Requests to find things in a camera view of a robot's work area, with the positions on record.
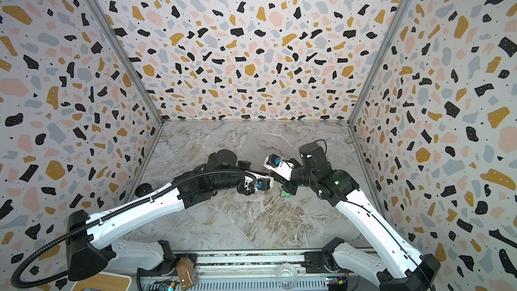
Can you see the black round lens cap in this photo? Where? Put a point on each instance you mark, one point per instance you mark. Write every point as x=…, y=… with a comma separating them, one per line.
x=143, y=190

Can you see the brown circuit box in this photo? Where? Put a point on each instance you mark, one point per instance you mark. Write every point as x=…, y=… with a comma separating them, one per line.
x=187, y=275

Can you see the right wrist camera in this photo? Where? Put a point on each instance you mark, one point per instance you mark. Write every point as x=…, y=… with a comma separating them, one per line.
x=279, y=166

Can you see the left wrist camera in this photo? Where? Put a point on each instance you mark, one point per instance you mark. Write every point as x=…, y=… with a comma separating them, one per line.
x=260, y=184

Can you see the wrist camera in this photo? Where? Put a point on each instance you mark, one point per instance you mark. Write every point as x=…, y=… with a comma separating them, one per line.
x=260, y=184
x=279, y=166

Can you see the clear glass jar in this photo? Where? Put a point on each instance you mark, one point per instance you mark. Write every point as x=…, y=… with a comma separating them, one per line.
x=287, y=276

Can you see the wooden board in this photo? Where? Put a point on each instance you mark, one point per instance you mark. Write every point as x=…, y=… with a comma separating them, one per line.
x=104, y=281

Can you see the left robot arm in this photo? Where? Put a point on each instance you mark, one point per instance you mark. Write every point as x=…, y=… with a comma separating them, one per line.
x=92, y=251

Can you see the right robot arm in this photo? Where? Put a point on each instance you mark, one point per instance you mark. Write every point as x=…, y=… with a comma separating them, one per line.
x=397, y=265

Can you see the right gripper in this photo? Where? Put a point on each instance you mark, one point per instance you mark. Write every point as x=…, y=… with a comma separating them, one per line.
x=289, y=186

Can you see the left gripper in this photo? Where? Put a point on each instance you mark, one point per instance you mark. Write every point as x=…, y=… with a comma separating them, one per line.
x=246, y=164

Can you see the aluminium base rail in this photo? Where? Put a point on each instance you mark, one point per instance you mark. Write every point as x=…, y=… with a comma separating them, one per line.
x=347, y=269

